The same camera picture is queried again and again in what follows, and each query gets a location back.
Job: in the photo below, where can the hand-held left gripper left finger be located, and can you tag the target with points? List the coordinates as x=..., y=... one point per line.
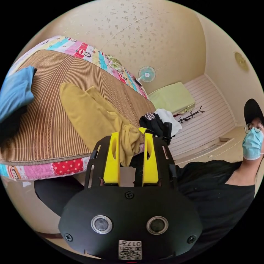
x=112, y=167

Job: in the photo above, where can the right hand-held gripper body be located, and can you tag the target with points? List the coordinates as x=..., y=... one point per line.
x=156, y=123

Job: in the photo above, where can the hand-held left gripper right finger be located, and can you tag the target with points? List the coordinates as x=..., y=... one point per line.
x=151, y=169

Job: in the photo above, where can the yellow long sleeve shirt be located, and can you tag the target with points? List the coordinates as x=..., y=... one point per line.
x=88, y=111

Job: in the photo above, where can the person's right hand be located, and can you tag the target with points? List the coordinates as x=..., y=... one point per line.
x=170, y=119

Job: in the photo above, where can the black coat rack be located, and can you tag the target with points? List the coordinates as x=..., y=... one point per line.
x=190, y=116

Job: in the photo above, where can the teal electric fan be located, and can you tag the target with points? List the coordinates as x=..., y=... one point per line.
x=146, y=74

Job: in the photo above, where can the bed with woven mat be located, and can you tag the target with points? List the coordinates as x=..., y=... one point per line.
x=51, y=134

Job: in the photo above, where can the person's body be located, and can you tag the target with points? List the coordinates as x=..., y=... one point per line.
x=216, y=196

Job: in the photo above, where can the floral pillow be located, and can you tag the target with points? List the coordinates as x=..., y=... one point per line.
x=114, y=63

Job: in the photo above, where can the round ceiling lamp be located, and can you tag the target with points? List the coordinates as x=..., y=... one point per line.
x=241, y=61

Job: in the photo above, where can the pile of clothes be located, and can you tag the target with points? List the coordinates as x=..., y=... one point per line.
x=14, y=97

